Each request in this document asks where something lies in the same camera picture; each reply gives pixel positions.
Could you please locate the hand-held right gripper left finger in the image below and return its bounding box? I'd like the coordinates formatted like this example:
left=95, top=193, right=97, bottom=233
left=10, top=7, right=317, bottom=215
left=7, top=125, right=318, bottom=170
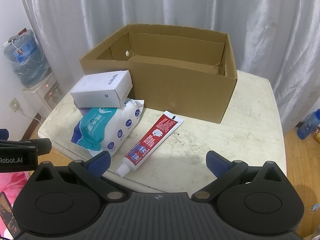
left=32, top=151, right=125, bottom=202

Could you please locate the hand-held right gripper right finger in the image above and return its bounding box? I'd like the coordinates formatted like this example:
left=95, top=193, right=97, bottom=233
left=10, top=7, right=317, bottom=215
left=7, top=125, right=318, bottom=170
left=191, top=150, right=287, bottom=202

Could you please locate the wet wipes pack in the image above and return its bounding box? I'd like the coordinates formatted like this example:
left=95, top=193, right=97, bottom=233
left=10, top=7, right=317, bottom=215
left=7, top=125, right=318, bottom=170
left=71, top=97, right=145, bottom=158

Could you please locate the red toothpaste tube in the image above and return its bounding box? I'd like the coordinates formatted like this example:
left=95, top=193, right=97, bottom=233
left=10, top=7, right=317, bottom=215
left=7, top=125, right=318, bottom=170
left=116, top=110, right=184, bottom=176

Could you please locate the purple lid air freshener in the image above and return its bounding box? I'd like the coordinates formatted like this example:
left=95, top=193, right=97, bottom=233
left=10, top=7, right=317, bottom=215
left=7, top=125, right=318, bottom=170
left=74, top=100, right=88, bottom=116

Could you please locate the white carton box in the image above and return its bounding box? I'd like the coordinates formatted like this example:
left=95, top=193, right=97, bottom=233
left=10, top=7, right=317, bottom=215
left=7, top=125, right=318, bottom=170
left=70, top=70, right=133, bottom=109

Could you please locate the brown cardboard box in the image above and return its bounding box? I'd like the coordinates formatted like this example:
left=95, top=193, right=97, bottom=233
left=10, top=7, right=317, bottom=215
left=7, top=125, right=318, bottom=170
left=79, top=24, right=238, bottom=124

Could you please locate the pink blanket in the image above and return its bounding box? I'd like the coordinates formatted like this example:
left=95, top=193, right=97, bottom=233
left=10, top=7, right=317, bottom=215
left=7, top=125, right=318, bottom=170
left=0, top=171, right=33, bottom=240

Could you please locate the white water dispenser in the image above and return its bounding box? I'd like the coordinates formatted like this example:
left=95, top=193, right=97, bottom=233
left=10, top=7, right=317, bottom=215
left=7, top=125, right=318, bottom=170
left=22, top=72, right=63, bottom=119

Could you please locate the smartphone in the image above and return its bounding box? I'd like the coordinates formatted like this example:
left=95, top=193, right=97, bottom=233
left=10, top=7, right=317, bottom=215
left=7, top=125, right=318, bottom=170
left=0, top=192, right=22, bottom=239

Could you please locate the blue plastic bottle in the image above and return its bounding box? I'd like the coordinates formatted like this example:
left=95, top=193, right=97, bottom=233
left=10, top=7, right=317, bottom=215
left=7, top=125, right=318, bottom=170
left=297, top=109, right=320, bottom=140

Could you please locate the grey curtain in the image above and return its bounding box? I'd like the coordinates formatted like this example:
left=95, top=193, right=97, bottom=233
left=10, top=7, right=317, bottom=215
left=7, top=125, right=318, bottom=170
left=16, top=0, right=320, bottom=135

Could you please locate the white power cable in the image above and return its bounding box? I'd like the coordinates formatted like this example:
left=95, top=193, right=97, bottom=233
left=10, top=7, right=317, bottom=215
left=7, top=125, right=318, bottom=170
left=15, top=107, right=43, bottom=126

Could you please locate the wall outlet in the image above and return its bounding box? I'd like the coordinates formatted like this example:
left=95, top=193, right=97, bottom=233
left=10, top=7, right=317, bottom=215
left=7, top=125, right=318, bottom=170
left=9, top=97, right=21, bottom=112

